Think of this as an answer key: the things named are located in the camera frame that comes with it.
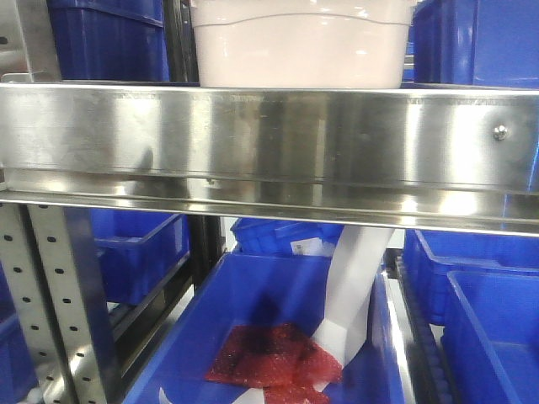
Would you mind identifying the blue bin upper right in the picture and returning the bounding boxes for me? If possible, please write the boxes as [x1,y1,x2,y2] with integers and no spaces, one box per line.
[412,1,538,89]

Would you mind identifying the blue bin with red bag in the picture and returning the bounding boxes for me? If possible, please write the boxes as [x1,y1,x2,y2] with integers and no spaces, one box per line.
[125,253,405,403]

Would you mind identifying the red bubble wrap bag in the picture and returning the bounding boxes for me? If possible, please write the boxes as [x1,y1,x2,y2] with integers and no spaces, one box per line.
[205,323,343,403]

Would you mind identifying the blue bin lower right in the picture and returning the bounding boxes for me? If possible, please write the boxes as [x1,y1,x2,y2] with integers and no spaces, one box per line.
[403,230,538,403]

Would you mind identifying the blue bin behind post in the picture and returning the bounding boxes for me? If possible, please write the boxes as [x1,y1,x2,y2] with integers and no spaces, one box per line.
[89,209,189,306]

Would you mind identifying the blue bin upper left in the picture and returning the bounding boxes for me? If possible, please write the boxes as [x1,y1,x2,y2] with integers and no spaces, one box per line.
[47,0,169,82]

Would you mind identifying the blue bin rear lower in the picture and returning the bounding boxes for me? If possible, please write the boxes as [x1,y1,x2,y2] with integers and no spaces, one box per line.
[231,218,344,257]

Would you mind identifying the stainless steel right shelf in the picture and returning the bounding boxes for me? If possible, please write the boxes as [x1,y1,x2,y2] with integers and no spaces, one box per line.
[1,1,538,403]

